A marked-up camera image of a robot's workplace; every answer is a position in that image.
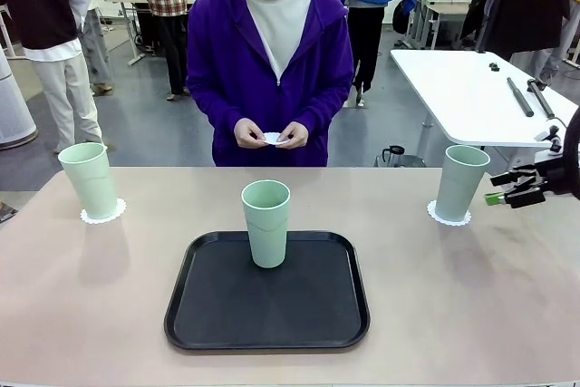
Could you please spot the person's left hand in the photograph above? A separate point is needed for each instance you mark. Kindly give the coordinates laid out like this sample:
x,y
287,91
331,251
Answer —
x,y
296,135

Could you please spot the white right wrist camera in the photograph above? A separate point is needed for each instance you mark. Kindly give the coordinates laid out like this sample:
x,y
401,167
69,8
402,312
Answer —
x,y
549,138

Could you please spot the black-lidded clear pitcher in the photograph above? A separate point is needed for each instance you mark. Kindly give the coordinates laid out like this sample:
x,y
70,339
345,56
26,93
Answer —
x,y
394,158

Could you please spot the pale green plastic cup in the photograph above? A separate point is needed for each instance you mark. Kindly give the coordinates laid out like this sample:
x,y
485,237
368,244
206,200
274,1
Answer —
x,y
267,242
462,187
90,174

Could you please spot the person's right purple-sleeved forearm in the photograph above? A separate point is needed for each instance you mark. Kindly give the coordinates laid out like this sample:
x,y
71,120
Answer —
x,y
208,106

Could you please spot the white scalloped paper coaster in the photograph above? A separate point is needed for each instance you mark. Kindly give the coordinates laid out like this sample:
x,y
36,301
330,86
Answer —
x,y
121,209
273,138
432,212

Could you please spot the black hanging coat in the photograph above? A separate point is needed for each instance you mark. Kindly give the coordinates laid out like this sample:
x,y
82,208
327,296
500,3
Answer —
x,y
521,6

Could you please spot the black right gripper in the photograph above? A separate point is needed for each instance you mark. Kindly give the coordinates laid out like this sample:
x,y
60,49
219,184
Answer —
x,y
550,183

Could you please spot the person in grey trousers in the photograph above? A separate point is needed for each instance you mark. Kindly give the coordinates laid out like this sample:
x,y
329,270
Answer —
x,y
97,42

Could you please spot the black metal rod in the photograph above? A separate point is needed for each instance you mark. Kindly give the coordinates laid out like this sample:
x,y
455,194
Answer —
x,y
520,97
541,99

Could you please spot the black plastic serving tray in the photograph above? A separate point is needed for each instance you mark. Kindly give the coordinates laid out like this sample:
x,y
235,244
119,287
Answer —
x,y
217,310

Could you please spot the person in purple hoodie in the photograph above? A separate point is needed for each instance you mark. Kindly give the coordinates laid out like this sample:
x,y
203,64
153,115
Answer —
x,y
226,65

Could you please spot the person's right hand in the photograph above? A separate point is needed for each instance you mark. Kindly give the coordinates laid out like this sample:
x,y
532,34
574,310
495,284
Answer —
x,y
247,133

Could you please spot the small black clamp piece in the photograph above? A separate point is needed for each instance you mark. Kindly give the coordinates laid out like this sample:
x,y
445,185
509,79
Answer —
x,y
494,66

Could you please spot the person's left purple-sleeved forearm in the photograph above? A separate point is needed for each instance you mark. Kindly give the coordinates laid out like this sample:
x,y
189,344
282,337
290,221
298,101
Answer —
x,y
328,108

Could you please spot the white side table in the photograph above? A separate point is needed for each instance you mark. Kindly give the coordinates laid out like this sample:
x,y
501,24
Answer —
x,y
462,97

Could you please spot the white background desk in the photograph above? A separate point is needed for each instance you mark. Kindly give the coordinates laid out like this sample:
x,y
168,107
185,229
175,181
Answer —
x,y
446,8

